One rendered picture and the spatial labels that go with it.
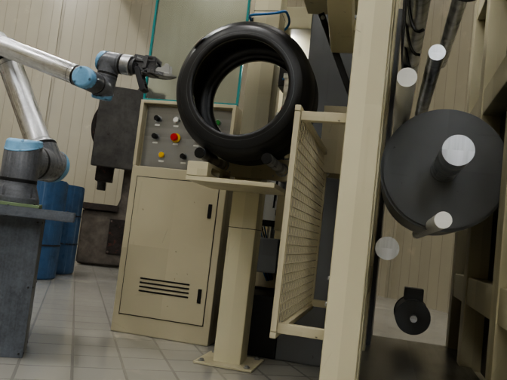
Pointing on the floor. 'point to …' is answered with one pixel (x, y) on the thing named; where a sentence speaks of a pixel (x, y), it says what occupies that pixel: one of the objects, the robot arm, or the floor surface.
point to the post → (247, 209)
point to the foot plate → (229, 363)
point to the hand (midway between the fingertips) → (173, 78)
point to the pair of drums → (59, 228)
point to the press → (100, 243)
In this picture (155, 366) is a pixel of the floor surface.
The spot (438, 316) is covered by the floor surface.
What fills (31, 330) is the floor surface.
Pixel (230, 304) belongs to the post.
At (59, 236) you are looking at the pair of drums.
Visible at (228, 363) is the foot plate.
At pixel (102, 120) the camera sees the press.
